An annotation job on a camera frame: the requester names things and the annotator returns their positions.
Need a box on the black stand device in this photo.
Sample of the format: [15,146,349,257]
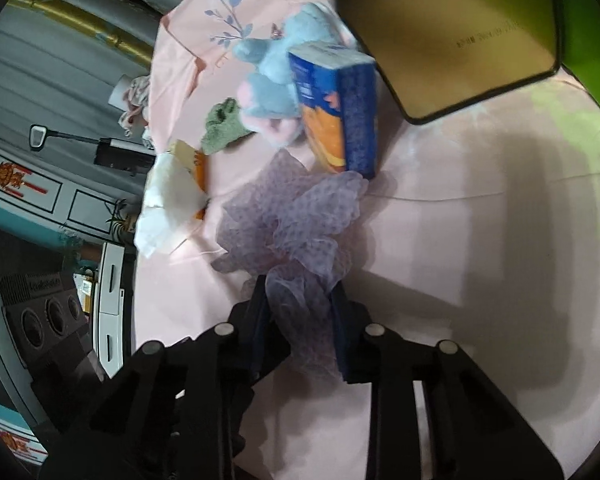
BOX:
[29,124,156,177]

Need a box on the gold patterned curtain trim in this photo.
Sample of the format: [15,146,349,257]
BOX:
[5,0,156,63]

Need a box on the blue orange carton box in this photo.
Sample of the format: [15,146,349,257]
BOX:
[286,42,379,181]

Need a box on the white drawer cabinet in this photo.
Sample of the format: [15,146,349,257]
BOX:
[91,241,137,378]

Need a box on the purple mesh bath pouf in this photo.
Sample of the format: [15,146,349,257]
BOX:
[211,149,371,381]

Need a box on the grey curtain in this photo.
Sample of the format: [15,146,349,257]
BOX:
[0,0,181,126]

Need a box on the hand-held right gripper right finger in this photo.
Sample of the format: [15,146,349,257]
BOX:
[329,282,566,480]

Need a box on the potted plant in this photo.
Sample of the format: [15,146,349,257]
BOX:
[104,199,137,247]

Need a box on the black television screen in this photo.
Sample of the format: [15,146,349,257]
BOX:
[0,224,66,291]

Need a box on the pile of clothes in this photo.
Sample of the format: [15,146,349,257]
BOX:
[109,74,157,152]

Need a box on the blue elephant plush toy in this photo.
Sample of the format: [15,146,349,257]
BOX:
[231,2,356,147]

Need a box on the green cardboard box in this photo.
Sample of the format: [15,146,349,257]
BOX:
[542,0,600,141]

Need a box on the pink printed bedsheet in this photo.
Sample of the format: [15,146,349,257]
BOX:
[130,0,600,480]

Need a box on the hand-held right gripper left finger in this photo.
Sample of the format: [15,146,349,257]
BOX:
[40,275,286,480]

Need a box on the green fluffy sock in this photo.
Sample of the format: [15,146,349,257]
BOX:
[200,98,253,157]

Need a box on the yellow white tissue pack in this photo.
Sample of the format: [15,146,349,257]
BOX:
[134,139,212,258]

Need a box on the red knot ornament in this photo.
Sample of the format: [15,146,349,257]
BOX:
[0,160,48,196]

